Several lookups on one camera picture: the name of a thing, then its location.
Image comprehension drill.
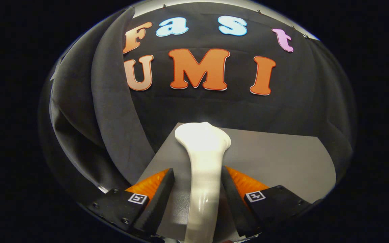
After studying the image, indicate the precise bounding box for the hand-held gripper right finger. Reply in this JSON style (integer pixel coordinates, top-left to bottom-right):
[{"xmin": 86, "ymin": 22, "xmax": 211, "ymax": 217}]
[{"xmin": 221, "ymin": 165, "xmax": 317, "ymax": 238}]

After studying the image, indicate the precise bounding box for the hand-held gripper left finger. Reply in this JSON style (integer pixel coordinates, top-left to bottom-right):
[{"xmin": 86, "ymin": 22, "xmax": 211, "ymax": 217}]
[{"xmin": 88, "ymin": 168, "xmax": 175, "ymax": 238}]

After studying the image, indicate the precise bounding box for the white garment steamer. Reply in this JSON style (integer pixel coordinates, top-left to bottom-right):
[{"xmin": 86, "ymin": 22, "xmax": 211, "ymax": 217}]
[{"xmin": 174, "ymin": 121, "xmax": 232, "ymax": 243}]

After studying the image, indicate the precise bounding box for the grey button-up shirt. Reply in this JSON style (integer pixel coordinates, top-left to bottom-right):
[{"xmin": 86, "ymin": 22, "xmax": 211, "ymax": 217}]
[{"xmin": 50, "ymin": 7, "xmax": 156, "ymax": 197}]

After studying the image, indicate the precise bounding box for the grey-topped white cabinet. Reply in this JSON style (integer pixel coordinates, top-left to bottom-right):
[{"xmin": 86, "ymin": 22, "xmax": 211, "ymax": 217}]
[{"xmin": 137, "ymin": 122, "xmax": 337, "ymax": 242}]

